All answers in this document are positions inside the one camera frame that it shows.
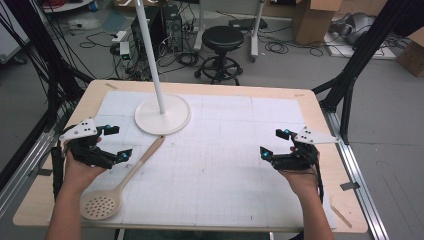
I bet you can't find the black metal frame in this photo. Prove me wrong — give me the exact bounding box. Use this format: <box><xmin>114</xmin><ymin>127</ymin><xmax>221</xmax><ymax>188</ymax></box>
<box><xmin>311</xmin><ymin>0</ymin><xmax>424</xmax><ymax>146</ymax></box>
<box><xmin>0</xmin><ymin>0</ymin><xmax>96</xmax><ymax>192</ymax></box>

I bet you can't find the white power strip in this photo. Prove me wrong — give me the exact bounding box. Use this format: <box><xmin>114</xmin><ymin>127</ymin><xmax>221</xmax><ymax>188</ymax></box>
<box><xmin>111</xmin><ymin>30</ymin><xmax>129</xmax><ymax>44</ymax></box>

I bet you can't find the grey tape piece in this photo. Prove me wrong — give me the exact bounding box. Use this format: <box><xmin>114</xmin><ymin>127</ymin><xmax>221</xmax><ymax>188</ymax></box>
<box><xmin>30</xmin><ymin>167</ymin><xmax>54</xmax><ymax>178</ymax></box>
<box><xmin>339</xmin><ymin>181</ymin><xmax>361</xmax><ymax>192</ymax></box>

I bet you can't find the person's right hand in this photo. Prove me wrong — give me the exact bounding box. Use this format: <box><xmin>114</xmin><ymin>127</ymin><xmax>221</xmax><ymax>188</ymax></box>
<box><xmin>277</xmin><ymin>146</ymin><xmax>322</xmax><ymax>198</ymax></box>

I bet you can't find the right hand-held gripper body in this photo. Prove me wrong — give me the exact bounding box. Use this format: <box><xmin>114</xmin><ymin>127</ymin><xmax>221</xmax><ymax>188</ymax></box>
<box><xmin>270</xmin><ymin>126</ymin><xmax>340</xmax><ymax>172</ymax></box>

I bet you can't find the small white box device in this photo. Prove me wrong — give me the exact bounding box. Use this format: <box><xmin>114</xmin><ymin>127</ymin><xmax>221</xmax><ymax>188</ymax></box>
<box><xmin>118</xmin><ymin>41</ymin><xmax>132</xmax><ymax>62</ymax></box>

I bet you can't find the person's left hand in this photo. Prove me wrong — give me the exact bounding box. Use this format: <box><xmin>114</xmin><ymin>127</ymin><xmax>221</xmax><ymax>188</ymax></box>
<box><xmin>63</xmin><ymin>135</ymin><xmax>108</xmax><ymax>194</ymax></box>

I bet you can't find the coiled black floor cable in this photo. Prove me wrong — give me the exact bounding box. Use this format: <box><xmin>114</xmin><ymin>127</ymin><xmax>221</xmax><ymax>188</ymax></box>
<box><xmin>264</xmin><ymin>39</ymin><xmax>325</xmax><ymax>58</ymax></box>

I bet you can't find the beige slotted spoon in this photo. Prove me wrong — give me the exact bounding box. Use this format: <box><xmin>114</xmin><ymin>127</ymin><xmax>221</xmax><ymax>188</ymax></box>
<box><xmin>79</xmin><ymin>135</ymin><xmax>166</xmax><ymax>221</ymax></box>

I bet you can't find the tall cardboard box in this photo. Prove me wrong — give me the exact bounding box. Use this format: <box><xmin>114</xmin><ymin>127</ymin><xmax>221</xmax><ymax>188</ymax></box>
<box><xmin>291</xmin><ymin>0</ymin><xmax>344</xmax><ymax>47</ymax></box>

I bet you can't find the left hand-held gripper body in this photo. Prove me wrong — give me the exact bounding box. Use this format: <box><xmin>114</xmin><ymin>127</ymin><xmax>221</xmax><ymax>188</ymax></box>
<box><xmin>58</xmin><ymin>117</ymin><xmax>116</xmax><ymax>170</ymax></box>

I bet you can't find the black flat device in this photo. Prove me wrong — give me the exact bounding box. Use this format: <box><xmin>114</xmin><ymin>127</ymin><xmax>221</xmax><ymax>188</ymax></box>
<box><xmin>228</xmin><ymin>16</ymin><xmax>269</xmax><ymax>31</ymax></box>

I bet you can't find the white lamp stand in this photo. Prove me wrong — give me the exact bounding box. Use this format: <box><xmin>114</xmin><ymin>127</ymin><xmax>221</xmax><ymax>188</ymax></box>
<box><xmin>133</xmin><ymin>0</ymin><xmax>192</xmax><ymax>136</ymax></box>

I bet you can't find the small cardboard box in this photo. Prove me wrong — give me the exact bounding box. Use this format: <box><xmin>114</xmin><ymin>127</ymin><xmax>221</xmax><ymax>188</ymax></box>
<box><xmin>395</xmin><ymin>27</ymin><xmax>424</xmax><ymax>78</ymax></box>

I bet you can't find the black computer tower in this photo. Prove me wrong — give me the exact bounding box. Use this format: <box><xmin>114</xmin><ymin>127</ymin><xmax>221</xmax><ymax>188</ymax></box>
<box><xmin>161</xmin><ymin>4</ymin><xmax>185</xmax><ymax>54</ymax></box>

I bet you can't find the aluminium rail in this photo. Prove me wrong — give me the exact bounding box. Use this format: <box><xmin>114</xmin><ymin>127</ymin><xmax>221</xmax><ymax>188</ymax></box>
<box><xmin>320</xmin><ymin>109</ymin><xmax>390</xmax><ymax>240</ymax></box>
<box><xmin>0</xmin><ymin>109</ymin><xmax>74</xmax><ymax>218</ymax></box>

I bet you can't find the thin wooden stick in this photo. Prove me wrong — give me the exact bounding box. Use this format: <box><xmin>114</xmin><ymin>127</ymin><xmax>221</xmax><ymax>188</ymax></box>
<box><xmin>330</xmin><ymin>203</ymin><xmax>353</xmax><ymax>230</ymax></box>

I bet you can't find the white grid mat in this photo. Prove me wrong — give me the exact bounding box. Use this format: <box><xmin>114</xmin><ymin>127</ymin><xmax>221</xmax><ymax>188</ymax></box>
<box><xmin>49</xmin><ymin>90</ymin><xmax>337</xmax><ymax>230</ymax></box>

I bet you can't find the black round stool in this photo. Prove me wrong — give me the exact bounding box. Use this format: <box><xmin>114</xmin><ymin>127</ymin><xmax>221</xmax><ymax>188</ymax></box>
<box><xmin>193</xmin><ymin>25</ymin><xmax>246</xmax><ymax>86</ymax></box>

